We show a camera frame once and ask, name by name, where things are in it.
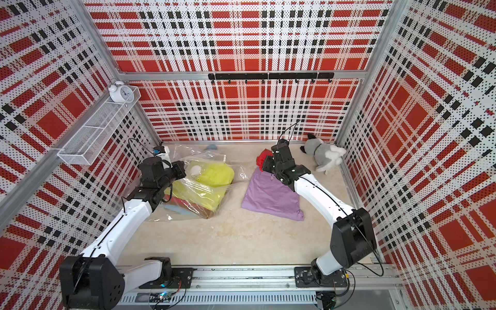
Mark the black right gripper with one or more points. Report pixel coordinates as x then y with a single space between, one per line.
267 165

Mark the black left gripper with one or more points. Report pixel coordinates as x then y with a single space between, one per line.
177 166

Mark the red trousers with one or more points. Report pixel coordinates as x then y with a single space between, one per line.
262 157
192 207

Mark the purple trousers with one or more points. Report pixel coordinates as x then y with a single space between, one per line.
266 194

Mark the lime green trousers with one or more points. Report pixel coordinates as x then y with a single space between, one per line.
207 189

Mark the clear plastic vacuum bag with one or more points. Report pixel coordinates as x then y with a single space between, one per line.
206 153

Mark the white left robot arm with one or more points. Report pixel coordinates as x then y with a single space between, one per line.
91 279

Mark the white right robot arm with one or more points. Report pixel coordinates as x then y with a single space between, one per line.
352 237

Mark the white vacuum bag valve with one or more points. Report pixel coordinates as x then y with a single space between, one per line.
196 170

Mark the light blue folded garment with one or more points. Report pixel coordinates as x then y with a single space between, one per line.
176 212

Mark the grey white plush toy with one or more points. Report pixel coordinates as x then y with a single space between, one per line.
327 156

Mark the white alarm clock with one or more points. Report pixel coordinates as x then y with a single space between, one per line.
121 93

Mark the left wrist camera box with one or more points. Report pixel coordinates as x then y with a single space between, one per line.
162 152

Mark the white wire wall shelf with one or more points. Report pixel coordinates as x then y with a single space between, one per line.
88 141

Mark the black wall hook rail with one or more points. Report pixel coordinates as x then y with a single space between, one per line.
271 76

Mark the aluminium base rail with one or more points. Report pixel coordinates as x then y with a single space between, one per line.
266 285

